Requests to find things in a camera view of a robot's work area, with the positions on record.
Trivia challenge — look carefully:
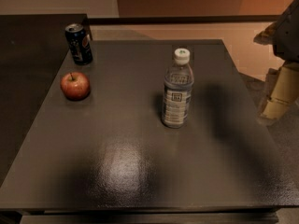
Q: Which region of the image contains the red apple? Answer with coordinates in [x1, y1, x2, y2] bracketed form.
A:
[60, 72, 91, 101]

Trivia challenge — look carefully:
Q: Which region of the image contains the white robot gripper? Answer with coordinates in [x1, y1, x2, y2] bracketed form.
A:
[253, 0, 299, 121]

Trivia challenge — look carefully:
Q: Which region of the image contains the dark blue soda can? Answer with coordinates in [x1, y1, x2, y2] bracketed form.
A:
[65, 23, 93, 65]

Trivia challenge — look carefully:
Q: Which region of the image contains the clear plastic water bottle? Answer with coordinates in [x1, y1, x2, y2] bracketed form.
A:
[162, 48, 194, 128]

